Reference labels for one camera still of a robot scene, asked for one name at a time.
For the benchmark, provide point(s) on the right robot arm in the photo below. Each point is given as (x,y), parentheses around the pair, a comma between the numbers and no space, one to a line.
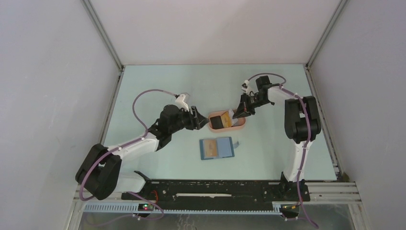
(301,118)

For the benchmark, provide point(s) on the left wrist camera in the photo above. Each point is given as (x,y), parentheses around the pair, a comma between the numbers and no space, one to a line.
(182,101)

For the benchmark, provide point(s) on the pink oval tray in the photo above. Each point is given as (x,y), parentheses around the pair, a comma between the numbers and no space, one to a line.
(241,122)

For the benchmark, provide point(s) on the white card in tray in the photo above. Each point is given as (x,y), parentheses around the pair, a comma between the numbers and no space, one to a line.
(234,122)

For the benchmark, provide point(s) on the yellow card in tray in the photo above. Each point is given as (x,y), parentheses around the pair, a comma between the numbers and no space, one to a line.
(226,118)

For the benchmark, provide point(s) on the black card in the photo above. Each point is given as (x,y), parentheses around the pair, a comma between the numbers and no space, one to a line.
(216,122)

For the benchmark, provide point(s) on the blue card holder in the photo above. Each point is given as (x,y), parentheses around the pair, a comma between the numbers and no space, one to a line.
(225,146)

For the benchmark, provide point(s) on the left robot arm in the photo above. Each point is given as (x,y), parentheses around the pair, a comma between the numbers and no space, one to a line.
(103,170)

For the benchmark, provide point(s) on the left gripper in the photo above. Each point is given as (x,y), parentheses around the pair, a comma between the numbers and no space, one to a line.
(196,121)

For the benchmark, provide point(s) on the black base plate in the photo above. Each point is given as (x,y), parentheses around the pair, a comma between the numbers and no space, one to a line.
(223,195)

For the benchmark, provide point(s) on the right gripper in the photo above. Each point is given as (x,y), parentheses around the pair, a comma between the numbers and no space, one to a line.
(242,111)

